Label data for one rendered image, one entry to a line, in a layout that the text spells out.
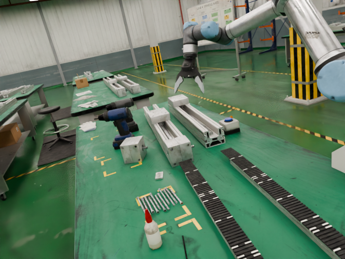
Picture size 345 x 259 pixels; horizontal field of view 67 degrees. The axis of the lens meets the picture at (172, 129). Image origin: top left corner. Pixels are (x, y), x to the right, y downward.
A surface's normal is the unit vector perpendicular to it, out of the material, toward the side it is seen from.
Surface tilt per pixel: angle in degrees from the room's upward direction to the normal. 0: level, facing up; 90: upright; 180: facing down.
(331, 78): 77
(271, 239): 0
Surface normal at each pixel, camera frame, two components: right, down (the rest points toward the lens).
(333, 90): -0.72, 0.14
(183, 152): 0.22, 0.29
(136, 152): -0.14, 0.36
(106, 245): -0.19, -0.93
